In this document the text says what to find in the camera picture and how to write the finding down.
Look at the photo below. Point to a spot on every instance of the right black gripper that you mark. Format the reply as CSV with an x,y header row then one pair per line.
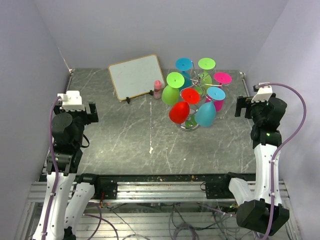
x,y
243,102

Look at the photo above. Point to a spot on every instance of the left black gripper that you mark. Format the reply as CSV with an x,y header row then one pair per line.
x,y
88,117

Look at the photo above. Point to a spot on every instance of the pink wine glass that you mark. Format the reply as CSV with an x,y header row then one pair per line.
x,y
223,79

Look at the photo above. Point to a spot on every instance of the blue wine glass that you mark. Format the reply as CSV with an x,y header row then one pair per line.
x,y
184,65
206,113

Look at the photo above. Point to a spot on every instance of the green wine glass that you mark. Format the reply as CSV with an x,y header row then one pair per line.
x,y
207,65
171,92

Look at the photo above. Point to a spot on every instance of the red wine glass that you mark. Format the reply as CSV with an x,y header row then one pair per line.
x,y
181,110

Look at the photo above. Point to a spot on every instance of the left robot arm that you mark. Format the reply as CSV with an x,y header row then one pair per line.
x,y
60,212

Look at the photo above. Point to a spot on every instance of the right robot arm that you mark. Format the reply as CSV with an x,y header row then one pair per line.
x,y
261,210

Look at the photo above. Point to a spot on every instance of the chrome wine glass rack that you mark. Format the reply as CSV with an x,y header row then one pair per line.
x,y
190,123

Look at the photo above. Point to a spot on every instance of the small pink bottle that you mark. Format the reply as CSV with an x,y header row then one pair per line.
x,y
157,89

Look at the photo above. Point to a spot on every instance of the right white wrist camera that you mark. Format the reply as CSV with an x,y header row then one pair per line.
x,y
263,92

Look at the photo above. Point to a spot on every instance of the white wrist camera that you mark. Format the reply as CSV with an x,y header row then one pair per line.
x,y
263,92
71,101

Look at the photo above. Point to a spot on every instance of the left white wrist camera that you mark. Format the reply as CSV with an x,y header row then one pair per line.
x,y
71,101

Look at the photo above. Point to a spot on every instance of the small whiteboard with wooden frame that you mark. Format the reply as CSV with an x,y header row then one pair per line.
x,y
135,77

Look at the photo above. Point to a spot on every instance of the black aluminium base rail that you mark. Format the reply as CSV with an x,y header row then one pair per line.
x,y
156,192

